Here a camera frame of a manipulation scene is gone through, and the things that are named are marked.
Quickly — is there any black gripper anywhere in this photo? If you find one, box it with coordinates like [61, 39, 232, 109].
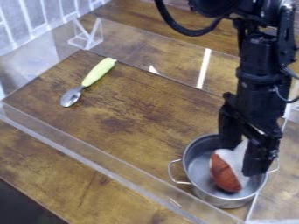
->
[219, 92, 285, 177]

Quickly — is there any red and white plush mushroom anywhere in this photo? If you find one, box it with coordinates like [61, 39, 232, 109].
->
[209, 140, 248, 193]

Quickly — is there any silver metal pot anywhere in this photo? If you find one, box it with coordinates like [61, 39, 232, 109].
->
[168, 134, 271, 208]

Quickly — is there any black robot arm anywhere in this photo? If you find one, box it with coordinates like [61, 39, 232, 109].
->
[189, 0, 297, 176]

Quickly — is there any clear acrylic front barrier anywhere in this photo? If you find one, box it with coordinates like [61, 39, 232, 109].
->
[0, 101, 245, 224]

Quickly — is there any clear acrylic triangle stand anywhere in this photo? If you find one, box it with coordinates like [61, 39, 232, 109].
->
[68, 18, 104, 50]

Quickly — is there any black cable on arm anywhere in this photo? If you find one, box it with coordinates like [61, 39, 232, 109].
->
[153, 0, 299, 104]

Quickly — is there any spoon with yellow-green handle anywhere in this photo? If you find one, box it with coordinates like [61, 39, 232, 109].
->
[60, 58, 117, 108]

